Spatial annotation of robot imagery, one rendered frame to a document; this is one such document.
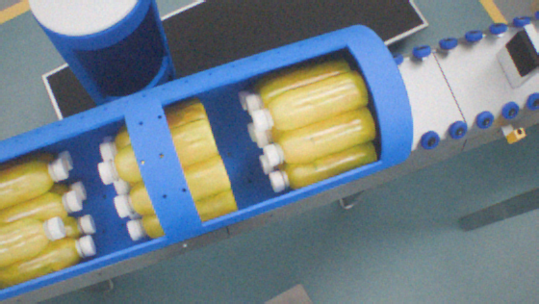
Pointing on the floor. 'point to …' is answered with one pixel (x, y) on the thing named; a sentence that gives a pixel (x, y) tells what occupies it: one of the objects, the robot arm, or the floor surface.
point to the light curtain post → (526, 202)
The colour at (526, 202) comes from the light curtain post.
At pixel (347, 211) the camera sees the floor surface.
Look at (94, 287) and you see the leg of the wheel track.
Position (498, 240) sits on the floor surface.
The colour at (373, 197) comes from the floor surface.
